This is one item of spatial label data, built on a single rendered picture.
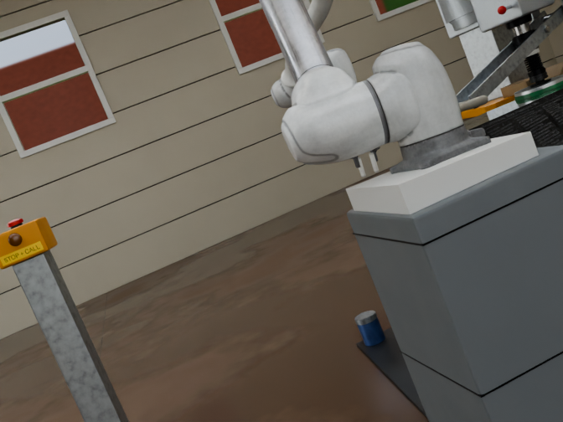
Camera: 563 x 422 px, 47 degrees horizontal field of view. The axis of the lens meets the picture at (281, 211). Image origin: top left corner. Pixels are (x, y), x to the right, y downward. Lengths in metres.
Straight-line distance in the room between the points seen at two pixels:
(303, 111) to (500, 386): 0.71
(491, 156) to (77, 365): 1.08
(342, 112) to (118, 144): 6.96
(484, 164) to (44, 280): 1.05
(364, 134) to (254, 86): 7.14
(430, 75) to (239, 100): 7.09
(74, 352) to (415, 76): 1.03
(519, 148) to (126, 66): 7.26
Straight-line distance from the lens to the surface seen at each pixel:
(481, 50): 3.55
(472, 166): 1.41
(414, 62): 1.49
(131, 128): 8.33
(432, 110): 1.48
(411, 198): 1.35
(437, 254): 1.34
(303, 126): 1.45
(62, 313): 1.69
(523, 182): 1.44
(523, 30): 2.81
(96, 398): 1.73
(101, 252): 8.32
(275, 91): 2.24
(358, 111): 1.45
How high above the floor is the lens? 1.06
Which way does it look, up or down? 7 degrees down
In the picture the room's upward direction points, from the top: 22 degrees counter-clockwise
